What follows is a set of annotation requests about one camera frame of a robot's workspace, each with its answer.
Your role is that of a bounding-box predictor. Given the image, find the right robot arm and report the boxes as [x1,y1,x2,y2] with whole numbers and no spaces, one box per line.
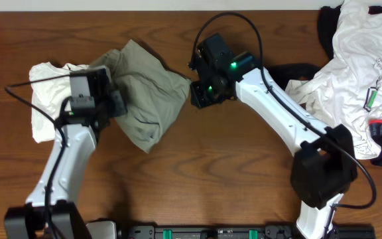
[189,34,357,238]

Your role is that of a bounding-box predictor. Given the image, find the folded white t-shirt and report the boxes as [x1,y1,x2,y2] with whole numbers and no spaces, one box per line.
[29,62,88,143]

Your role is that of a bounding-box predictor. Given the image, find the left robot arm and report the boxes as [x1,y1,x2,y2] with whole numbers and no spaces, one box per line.
[4,66,127,238]

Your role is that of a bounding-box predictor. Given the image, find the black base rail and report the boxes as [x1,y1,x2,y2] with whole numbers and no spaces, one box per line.
[84,220,377,239]

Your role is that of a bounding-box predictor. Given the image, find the crumpled white shirt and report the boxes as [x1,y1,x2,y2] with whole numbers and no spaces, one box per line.
[285,1,382,159]

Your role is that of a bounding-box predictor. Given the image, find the black garment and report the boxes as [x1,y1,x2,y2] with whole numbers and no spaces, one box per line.
[267,5,382,90]

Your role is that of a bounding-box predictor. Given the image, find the grey-green shorts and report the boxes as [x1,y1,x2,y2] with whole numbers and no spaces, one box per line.
[89,40,191,153]

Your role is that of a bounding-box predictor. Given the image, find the right black cable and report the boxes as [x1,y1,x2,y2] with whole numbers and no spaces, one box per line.
[190,11,377,238]

